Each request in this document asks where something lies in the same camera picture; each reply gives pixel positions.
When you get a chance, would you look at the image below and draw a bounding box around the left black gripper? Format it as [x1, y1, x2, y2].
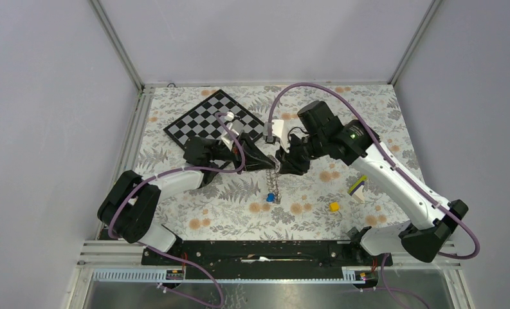
[209, 129, 275, 174]

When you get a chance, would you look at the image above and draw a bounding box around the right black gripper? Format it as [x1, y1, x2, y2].
[275, 132, 327, 176]

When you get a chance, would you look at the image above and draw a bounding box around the blue key tag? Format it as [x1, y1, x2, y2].
[266, 192, 276, 203]

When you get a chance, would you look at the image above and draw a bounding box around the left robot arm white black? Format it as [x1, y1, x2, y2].
[97, 133, 276, 265]

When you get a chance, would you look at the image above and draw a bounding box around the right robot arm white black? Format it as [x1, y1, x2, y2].
[266, 101, 468, 265]

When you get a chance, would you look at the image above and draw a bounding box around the black white chessboard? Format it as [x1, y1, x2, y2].
[164, 90, 264, 173]

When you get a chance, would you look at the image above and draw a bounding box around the floral table mat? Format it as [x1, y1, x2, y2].
[135, 85, 422, 240]

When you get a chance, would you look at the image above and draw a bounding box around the yellow cube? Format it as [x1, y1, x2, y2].
[329, 202, 340, 212]

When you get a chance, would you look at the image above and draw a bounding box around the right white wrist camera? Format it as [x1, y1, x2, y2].
[264, 119, 290, 153]

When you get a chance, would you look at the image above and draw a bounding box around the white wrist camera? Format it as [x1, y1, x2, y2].
[219, 111, 244, 150]
[264, 119, 290, 153]

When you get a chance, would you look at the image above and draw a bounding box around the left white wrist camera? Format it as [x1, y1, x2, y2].
[219, 111, 244, 150]

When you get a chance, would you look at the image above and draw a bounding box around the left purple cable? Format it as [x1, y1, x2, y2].
[107, 111, 246, 308]

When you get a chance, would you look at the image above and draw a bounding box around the purple cable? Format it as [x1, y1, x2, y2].
[268, 82, 481, 309]
[107, 111, 246, 308]

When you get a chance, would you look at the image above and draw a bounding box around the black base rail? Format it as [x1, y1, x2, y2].
[141, 240, 393, 275]

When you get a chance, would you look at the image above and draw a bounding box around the white cable duct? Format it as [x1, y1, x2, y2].
[93, 264, 365, 284]

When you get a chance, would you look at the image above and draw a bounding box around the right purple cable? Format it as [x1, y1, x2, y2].
[268, 82, 481, 309]

